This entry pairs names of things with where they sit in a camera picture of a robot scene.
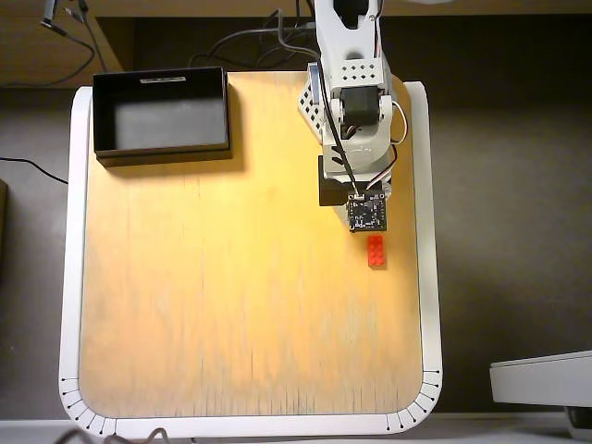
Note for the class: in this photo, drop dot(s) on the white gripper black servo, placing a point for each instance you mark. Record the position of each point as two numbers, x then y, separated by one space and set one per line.
331 191

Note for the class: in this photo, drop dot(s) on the red lego block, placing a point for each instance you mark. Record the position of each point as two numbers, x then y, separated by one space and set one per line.
377 252

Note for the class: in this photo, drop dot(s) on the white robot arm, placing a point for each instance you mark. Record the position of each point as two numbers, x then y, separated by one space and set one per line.
333 55

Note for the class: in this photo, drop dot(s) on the black rectangular bin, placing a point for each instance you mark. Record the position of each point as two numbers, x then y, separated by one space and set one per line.
162 120

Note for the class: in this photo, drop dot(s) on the wooden desk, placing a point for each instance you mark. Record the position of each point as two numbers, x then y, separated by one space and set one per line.
28 55

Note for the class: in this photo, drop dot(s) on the black camera circuit board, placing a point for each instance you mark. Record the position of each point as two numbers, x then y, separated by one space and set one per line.
366 213

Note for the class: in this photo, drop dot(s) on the white table edge frame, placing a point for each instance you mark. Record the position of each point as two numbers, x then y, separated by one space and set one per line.
69 277

